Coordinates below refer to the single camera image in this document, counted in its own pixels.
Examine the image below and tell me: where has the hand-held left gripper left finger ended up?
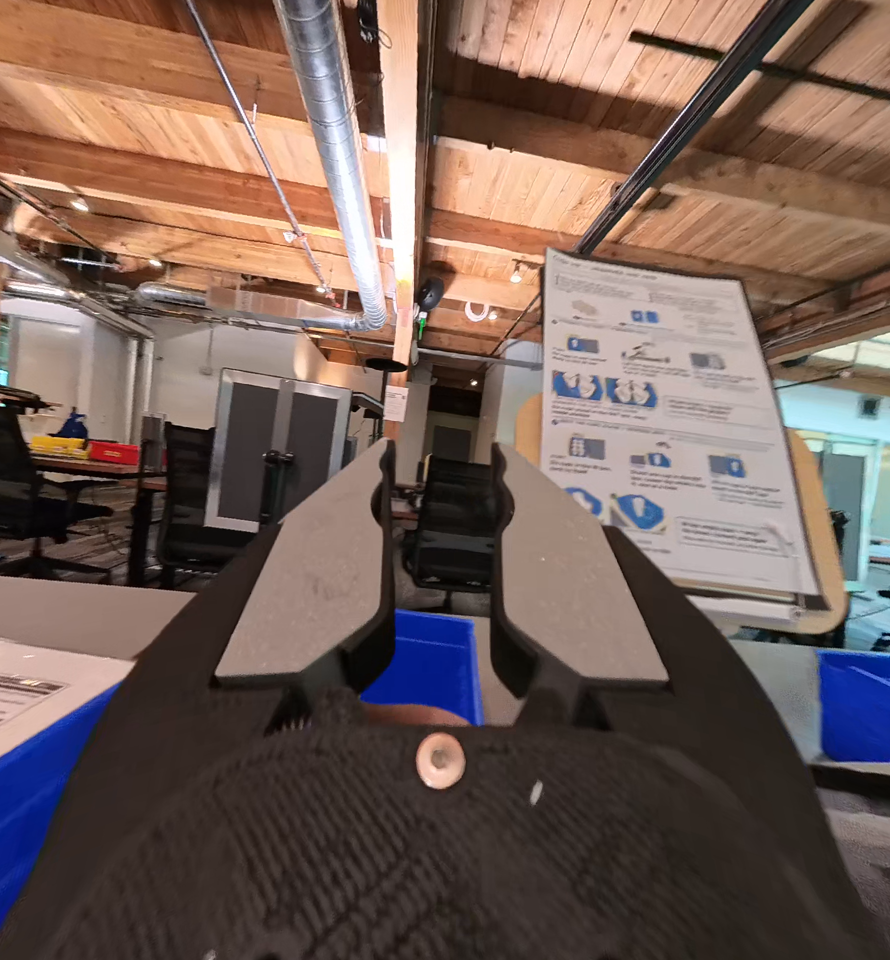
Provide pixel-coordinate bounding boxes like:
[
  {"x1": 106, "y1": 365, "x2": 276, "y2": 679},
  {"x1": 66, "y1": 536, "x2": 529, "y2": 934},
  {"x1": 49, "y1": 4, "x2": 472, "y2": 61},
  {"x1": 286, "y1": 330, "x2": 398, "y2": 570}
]
[{"x1": 212, "y1": 438, "x2": 397, "y2": 695}]

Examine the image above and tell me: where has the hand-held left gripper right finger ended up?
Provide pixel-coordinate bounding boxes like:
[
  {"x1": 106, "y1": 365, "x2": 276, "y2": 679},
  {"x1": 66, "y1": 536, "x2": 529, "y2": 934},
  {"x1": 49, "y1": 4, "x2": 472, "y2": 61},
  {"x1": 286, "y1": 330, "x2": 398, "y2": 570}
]
[{"x1": 488, "y1": 442, "x2": 671, "y2": 725}]

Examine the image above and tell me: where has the blue plastic bin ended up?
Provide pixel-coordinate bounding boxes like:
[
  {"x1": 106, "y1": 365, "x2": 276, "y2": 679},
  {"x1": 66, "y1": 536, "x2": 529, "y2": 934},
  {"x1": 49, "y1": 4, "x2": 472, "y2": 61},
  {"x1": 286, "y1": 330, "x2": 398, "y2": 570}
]
[
  {"x1": 818, "y1": 648, "x2": 890, "y2": 764},
  {"x1": 0, "y1": 609, "x2": 485, "y2": 960}
]

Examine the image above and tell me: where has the black tripod pole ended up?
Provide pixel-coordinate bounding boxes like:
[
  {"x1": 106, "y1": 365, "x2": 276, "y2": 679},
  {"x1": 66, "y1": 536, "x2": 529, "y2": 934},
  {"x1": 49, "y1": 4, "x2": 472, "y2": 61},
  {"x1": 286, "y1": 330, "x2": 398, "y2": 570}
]
[{"x1": 259, "y1": 448, "x2": 298, "y2": 526}]

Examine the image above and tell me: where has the black mesh office chair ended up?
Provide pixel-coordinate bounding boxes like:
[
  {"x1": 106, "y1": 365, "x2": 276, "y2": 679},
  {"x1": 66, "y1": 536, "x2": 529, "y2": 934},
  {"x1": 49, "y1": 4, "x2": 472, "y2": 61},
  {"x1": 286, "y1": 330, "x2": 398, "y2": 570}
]
[{"x1": 403, "y1": 453, "x2": 502, "y2": 612}]

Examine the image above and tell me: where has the printed instruction sheet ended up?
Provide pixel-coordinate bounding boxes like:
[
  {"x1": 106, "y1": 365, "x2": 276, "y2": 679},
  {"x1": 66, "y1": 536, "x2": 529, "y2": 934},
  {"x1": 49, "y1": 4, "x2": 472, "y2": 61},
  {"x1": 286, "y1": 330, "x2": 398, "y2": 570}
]
[{"x1": 541, "y1": 247, "x2": 825, "y2": 599}]

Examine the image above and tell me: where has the wooden desk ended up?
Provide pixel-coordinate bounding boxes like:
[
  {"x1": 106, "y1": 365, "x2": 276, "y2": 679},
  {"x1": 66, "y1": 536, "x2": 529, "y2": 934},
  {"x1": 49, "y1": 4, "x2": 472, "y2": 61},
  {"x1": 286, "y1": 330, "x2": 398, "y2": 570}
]
[{"x1": 28, "y1": 453, "x2": 169, "y2": 586}]

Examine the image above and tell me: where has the black floor lamp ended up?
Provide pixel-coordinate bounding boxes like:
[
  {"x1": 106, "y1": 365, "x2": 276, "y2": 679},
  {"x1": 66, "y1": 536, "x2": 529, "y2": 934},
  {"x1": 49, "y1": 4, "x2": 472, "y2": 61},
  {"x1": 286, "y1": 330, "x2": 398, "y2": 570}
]
[{"x1": 364, "y1": 358, "x2": 409, "y2": 444}]

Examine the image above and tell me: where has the wooden document stand white base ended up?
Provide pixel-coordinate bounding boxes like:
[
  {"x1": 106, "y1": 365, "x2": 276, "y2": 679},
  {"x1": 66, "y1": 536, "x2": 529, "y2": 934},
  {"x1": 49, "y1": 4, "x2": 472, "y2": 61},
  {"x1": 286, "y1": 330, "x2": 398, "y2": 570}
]
[{"x1": 514, "y1": 247, "x2": 853, "y2": 648}]

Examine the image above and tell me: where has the white printed paper sheet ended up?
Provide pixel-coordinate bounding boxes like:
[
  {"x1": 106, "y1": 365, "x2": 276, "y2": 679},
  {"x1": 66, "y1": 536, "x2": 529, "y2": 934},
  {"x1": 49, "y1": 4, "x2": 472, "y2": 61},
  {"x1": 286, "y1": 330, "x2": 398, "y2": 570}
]
[{"x1": 0, "y1": 636, "x2": 137, "y2": 781}]

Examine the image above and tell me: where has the grey divider panel silver frame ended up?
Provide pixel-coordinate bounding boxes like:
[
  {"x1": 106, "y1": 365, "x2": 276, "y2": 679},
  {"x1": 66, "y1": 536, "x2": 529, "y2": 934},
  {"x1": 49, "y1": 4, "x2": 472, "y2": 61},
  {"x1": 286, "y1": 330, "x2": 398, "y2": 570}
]
[{"x1": 203, "y1": 367, "x2": 356, "y2": 535}]

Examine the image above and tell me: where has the silver air duct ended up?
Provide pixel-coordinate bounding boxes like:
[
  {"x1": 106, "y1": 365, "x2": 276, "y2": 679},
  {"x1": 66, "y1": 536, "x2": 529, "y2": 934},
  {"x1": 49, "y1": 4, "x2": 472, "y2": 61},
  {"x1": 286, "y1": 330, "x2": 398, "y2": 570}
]
[{"x1": 272, "y1": 0, "x2": 390, "y2": 331}]

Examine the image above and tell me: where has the black ceiling track rail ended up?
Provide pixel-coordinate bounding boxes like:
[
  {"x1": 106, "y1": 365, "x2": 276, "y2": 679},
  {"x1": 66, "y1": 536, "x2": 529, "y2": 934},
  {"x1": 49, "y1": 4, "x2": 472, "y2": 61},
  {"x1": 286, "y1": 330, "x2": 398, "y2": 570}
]
[{"x1": 572, "y1": 0, "x2": 817, "y2": 256}]

